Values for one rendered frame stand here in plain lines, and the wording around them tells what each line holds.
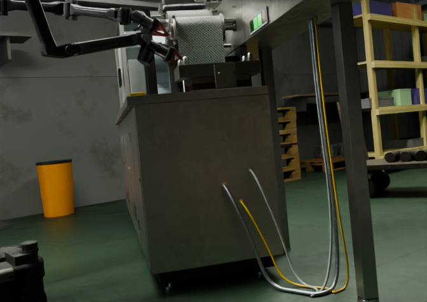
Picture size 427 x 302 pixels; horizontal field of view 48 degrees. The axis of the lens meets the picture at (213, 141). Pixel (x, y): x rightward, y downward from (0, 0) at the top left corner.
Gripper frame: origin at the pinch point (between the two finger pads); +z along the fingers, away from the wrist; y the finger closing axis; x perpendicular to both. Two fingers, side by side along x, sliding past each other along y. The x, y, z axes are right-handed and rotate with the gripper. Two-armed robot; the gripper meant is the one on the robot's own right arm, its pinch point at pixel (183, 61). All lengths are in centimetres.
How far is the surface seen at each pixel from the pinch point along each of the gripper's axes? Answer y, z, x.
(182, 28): 0.2, -7.5, 15.1
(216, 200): 26, 38, -57
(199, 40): 0.3, 2.8, 13.5
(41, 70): -325, -113, -8
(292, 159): -338, 204, 21
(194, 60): 0.3, 4.9, 3.3
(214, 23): 0.1, 6.4, 25.1
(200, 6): -32, -2, 41
